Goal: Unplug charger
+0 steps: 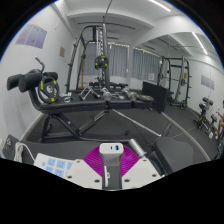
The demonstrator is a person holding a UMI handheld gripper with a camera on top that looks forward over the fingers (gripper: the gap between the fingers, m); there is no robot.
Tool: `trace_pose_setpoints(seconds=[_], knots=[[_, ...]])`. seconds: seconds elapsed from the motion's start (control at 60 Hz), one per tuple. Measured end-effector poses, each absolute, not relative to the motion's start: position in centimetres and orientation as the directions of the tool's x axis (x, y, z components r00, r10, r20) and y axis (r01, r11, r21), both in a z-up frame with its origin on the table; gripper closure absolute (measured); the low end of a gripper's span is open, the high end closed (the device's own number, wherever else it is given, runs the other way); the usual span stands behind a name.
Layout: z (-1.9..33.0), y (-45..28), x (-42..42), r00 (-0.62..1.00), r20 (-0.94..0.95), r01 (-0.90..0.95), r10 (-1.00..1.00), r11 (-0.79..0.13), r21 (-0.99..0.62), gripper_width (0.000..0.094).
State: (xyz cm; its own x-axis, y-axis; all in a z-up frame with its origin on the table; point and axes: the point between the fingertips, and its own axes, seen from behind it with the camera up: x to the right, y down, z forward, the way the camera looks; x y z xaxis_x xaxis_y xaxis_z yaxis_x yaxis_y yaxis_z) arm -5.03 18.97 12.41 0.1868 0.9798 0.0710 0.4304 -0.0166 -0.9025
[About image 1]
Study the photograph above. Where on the small purple wall poster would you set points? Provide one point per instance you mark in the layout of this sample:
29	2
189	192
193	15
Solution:
207	82

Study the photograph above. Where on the long ceiling light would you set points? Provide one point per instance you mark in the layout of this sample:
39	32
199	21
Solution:
199	42
160	5

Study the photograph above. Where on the person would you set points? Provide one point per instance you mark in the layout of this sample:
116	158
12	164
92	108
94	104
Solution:
221	123

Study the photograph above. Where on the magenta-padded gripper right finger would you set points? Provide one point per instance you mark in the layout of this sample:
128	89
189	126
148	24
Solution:
140	170

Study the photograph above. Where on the white power strip blue sockets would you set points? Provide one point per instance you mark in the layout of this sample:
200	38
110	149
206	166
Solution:
53	163

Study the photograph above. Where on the thin silver bar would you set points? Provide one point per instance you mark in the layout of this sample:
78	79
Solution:
136	122

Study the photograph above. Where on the black squat rack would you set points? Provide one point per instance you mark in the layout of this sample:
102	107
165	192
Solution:
182	80

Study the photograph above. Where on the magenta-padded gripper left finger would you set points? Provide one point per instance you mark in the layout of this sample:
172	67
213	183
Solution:
83	171

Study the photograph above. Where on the black weight plate yellow marks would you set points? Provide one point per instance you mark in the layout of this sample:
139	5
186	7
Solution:
101	62
48	90

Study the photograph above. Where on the black weight bench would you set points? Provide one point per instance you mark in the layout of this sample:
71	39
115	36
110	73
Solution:
76	106

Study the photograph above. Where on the black padded seat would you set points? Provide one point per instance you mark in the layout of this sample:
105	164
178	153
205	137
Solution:
175	155

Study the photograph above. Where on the grey window curtain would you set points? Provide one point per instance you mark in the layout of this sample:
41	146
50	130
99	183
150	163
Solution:
118	60
146	64

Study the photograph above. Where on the brown wall board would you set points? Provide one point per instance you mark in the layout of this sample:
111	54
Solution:
62	52

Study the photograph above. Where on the black upright panel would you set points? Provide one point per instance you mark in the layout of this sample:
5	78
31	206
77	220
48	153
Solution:
155	96

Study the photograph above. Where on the black exercise machines group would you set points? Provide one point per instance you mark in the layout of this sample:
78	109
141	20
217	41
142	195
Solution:
205	115

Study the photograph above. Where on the silver dumbbells group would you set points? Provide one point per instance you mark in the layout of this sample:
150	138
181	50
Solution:
128	94

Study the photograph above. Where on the white block charger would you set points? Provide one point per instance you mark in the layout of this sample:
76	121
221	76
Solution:
111	156

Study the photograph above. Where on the black square pad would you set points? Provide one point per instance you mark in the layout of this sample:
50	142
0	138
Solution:
8	145

